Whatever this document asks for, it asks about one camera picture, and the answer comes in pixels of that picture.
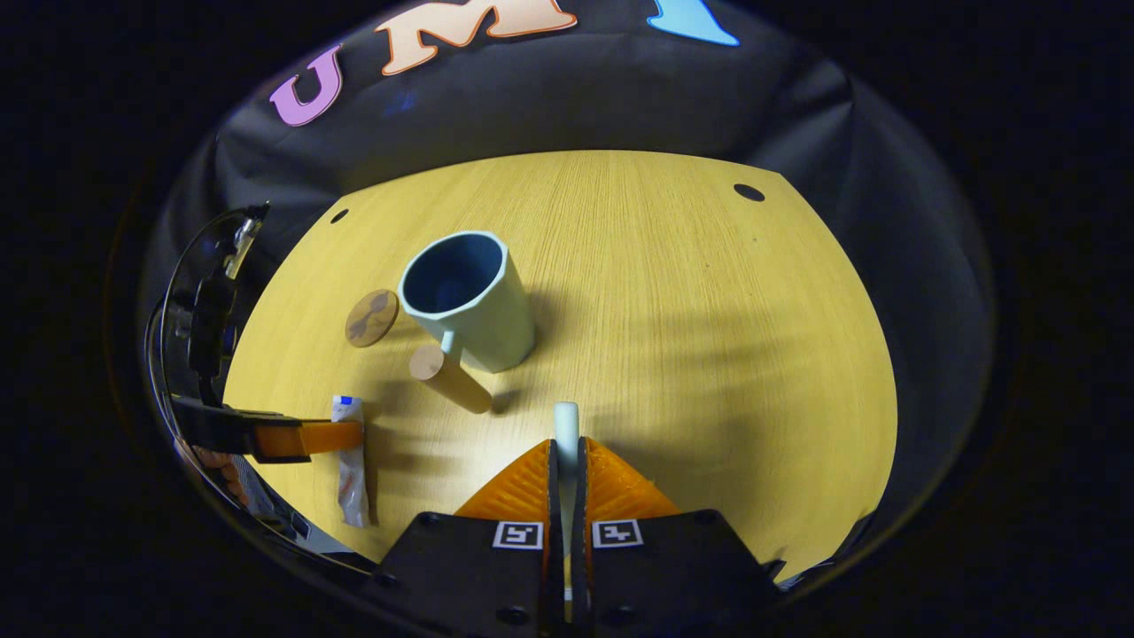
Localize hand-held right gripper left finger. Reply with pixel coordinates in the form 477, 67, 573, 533
372, 438, 566, 638

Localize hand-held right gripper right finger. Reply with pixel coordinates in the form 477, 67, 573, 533
571, 436, 785, 638

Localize white toothpaste tube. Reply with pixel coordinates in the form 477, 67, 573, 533
332, 394, 371, 529

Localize round wooden coaster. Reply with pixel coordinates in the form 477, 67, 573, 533
345, 290, 400, 348

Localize pale green toothbrush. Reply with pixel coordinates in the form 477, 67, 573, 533
553, 401, 580, 621

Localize pale blue cup wooden handle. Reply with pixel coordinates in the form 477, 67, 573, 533
398, 231, 537, 415

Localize yellow wooden desktop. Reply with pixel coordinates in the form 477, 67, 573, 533
221, 149, 898, 586

